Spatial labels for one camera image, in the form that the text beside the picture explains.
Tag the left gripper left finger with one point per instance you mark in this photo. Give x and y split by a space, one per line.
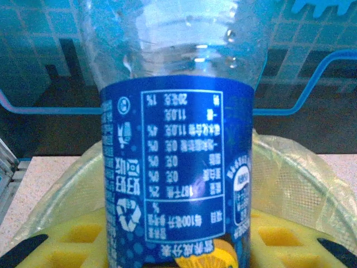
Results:
61 245

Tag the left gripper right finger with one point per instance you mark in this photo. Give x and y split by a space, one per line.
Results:
284 245

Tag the translucent plastic bin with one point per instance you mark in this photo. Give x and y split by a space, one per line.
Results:
301 195

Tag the blue label orange drink bottle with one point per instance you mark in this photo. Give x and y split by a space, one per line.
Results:
178 156

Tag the yellow bin liner bag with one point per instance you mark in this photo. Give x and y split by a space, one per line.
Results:
279 156

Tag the aluminium table side rail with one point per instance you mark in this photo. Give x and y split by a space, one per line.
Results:
11 173

